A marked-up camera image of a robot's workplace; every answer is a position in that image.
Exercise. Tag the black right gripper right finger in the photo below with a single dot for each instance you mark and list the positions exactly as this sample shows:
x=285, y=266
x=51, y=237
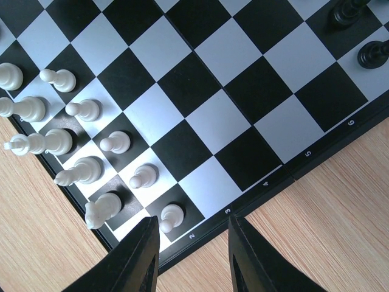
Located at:
x=257, y=266

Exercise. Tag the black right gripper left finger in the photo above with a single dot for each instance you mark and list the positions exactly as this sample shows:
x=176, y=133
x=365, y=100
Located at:
x=131, y=266

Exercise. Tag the white pawn piece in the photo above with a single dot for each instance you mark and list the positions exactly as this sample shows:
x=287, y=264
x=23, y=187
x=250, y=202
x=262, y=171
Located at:
x=62, y=80
x=86, y=110
x=144, y=176
x=117, y=142
x=172, y=216

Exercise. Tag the white knight piece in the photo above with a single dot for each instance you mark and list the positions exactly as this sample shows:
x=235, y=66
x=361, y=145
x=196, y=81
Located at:
x=106, y=207

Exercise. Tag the white king piece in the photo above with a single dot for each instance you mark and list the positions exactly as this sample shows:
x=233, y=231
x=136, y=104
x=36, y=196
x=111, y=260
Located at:
x=56, y=142

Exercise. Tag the black and grey chessboard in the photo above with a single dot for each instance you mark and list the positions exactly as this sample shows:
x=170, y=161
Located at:
x=230, y=101

